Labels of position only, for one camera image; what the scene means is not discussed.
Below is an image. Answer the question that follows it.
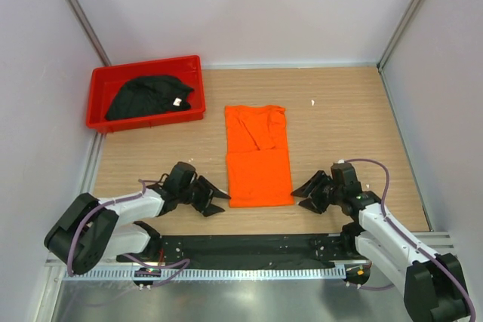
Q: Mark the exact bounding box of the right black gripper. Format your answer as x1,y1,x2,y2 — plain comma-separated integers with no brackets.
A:
291,170,343,215

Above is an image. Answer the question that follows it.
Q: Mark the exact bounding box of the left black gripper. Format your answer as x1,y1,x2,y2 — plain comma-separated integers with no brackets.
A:
178,176,229,216

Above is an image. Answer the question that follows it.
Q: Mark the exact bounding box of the orange t shirt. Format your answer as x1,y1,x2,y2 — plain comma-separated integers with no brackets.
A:
225,105,294,208

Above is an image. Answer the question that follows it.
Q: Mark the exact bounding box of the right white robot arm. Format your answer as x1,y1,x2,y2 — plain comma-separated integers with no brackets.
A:
291,160,476,321

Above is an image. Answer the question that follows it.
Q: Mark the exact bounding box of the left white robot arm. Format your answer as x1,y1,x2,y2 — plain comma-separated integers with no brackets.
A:
44,161,230,276

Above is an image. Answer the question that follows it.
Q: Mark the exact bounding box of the black t shirt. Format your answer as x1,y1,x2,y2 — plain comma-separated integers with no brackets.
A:
105,75,194,121

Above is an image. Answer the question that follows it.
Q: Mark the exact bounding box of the red plastic bin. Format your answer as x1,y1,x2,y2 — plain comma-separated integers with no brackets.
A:
86,55,206,133

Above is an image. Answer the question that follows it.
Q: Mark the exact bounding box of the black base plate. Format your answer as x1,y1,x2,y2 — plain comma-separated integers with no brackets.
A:
130,234,369,265

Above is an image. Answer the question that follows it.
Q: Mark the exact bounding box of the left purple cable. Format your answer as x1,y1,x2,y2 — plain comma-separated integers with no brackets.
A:
66,177,192,288

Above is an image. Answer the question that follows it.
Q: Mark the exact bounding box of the slotted cable duct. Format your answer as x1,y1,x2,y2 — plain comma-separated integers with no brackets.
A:
63,265,346,281

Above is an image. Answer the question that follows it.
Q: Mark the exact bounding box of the aluminium frame rail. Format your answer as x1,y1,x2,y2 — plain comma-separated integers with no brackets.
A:
45,232,460,267

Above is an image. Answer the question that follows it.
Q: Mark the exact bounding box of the left corner aluminium post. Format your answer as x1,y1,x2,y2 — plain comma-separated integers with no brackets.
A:
66,0,112,66

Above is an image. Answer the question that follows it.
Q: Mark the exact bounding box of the corner aluminium post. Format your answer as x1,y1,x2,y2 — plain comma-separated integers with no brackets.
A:
377,0,425,73
66,0,112,66

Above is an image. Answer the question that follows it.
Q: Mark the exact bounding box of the right corner aluminium post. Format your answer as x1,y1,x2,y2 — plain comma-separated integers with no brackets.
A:
377,0,425,73

